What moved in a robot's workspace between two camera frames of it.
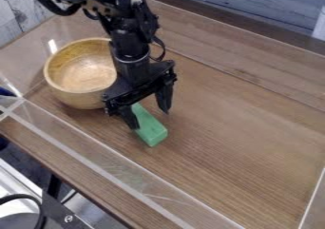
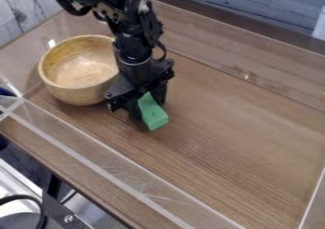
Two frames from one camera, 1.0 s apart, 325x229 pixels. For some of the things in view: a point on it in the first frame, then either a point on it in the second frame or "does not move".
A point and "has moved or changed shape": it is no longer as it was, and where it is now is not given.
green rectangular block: [150, 126] has moved or changed shape
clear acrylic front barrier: [68, 179] does not move
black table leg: [53, 186] does not move
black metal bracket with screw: [55, 209] does not move
